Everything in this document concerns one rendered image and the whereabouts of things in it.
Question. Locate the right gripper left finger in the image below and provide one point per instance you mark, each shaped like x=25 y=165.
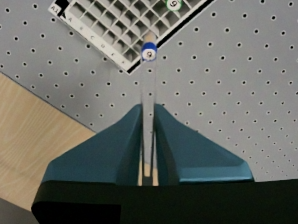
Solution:
x=104 y=157

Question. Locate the grey perforated plate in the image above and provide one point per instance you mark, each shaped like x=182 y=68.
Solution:
x=231 y=74

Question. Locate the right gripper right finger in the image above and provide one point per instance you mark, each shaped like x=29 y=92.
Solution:
x=192 y=158

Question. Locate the white grid rack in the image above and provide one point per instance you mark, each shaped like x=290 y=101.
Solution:
x=124 y=24

